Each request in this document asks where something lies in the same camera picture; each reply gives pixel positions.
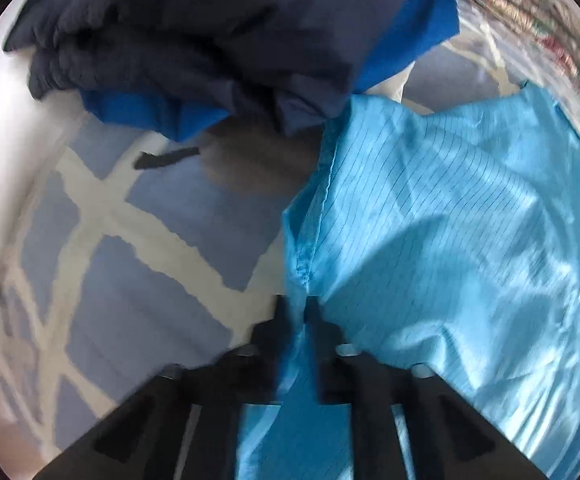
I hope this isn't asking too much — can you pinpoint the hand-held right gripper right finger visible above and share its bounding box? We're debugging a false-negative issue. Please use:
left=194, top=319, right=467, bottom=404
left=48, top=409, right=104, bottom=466
left=304, top=298, right=551, bottom=480

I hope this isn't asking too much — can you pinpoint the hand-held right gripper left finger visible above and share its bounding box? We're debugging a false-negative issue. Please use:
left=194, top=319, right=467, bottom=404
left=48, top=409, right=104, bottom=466
left=34, top=296, right=295, bottom=480

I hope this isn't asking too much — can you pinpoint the light blue striped garment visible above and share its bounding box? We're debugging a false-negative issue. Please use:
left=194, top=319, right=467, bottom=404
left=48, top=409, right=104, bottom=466
left=235, top=82, right=580, bottom=480

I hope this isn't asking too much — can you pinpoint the blue checked bed sheet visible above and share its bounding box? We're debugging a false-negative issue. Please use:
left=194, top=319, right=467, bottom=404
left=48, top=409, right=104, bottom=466
left=0, top=10, right=531, bottom=466

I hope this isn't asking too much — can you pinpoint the navy jacket with blue lining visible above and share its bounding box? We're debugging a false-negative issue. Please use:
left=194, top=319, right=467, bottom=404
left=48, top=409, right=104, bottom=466
left=2, top=0, right=461, bottom=143

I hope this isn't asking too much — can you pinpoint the folded floral quilt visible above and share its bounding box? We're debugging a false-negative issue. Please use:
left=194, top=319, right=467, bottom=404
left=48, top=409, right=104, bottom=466
left=440, top=0, right=580, bottom=101

